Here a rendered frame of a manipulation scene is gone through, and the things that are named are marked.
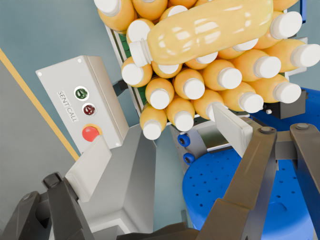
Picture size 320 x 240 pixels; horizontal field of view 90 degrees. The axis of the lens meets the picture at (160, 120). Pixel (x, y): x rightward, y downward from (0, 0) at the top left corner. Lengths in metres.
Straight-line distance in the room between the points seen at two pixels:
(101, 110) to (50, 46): 1.35
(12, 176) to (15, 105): 0.86
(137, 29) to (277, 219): 0.42
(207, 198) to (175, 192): 1.60
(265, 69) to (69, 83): 0.38
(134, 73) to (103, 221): 0.58
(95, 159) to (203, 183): 0.34
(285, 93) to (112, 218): 0.66
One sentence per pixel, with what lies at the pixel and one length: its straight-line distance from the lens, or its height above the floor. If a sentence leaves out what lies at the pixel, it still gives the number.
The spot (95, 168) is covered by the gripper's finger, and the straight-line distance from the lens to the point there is 0.17.
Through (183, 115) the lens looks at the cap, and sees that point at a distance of 0.34.
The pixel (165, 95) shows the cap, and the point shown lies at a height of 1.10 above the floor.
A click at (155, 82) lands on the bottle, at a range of 0.37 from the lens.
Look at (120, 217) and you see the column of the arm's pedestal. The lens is 0.71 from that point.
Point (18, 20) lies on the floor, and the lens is 1.80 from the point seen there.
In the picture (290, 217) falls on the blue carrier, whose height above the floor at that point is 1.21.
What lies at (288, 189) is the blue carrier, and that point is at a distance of 0.46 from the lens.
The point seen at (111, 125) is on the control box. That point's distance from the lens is 0.36.
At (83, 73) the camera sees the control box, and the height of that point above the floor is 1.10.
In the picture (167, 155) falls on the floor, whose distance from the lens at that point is 1.70.
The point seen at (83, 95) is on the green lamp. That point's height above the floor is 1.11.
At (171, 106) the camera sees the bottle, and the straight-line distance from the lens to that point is 0.38.
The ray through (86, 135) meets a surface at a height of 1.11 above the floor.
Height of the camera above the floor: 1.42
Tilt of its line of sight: 69 degrees down
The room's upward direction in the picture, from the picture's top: 180 degrees clockwise
